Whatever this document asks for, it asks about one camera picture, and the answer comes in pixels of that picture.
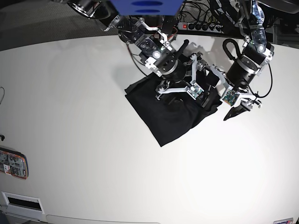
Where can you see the orange clear screw box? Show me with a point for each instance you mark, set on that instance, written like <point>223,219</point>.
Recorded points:
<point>13,163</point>

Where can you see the white table cable slot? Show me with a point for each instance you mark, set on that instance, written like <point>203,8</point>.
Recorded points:
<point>23,202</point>

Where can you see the white power strip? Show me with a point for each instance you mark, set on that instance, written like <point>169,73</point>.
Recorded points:
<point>202,27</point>

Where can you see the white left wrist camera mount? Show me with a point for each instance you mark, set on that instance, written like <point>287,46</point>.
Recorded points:
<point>236,95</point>

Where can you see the blue plastic bin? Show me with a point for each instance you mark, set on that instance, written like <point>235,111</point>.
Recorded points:
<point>147,7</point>

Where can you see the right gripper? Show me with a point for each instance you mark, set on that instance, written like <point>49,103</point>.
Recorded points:
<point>175,70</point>

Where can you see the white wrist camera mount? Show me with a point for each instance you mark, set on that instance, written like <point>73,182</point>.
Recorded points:
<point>189,85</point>
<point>236,95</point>

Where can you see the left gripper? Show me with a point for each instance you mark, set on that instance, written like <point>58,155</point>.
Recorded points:
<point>241,72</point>

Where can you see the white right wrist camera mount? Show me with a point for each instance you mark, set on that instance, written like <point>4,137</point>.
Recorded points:
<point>189,85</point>

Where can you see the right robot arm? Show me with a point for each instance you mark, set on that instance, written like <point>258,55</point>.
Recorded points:
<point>156,53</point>

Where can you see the black T-shirt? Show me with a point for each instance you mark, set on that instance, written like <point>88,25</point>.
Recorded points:
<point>175,113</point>

